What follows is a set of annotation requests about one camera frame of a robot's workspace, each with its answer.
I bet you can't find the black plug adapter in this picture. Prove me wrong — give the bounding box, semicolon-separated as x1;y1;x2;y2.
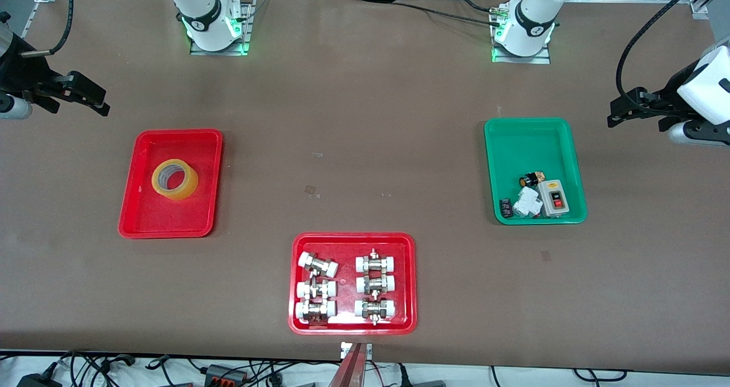
16;372;63;387

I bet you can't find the green plastic tray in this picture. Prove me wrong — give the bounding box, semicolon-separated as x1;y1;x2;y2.
484;117;588;225

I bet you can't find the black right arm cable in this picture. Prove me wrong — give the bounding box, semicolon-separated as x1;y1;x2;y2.
22;0;75;57

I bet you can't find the black floor cable loop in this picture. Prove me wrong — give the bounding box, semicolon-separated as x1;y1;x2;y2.
572;368;629;383

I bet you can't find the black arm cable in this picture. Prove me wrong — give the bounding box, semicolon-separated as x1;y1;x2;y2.
616;0;711;100
22;0;75;57

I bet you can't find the small silver metal bracket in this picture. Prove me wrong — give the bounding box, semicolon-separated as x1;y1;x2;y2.
340;342;373;360

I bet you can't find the black power brick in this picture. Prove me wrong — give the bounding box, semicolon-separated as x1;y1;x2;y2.
204;364;248;384

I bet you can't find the red metal bar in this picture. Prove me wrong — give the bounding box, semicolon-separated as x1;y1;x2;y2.
328;343;368;387

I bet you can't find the aluminium arm base plate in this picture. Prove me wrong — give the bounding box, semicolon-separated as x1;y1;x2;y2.
190;0;254;56
492;5;551;64

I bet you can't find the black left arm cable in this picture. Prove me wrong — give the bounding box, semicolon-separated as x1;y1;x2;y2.
616;0;711;100

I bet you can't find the grey switch box red button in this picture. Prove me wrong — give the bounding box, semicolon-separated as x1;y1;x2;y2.
537;180;570;217

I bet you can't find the red plastic tray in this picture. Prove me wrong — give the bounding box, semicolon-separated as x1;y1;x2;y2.
288;233;417;336
118;129;224;239

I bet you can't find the yellow tape roll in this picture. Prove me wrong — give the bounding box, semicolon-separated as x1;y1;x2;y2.
151;159;199;201

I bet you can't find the white capped metal pipe fitting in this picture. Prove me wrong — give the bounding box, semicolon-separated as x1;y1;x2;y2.
296;279;337;300
354;297;397;325
298;251;339;278
355;249;397;274
295;299;337;324
355;274;396;295

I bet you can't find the black braided table cable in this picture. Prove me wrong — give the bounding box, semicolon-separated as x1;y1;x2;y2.
394;0;502;27
453;0;502;13

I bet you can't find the white circuit breaker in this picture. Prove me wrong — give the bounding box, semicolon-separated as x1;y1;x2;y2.
512;186;543;217

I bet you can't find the black floor cable tangle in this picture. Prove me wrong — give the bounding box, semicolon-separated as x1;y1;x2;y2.
57;350;137;387

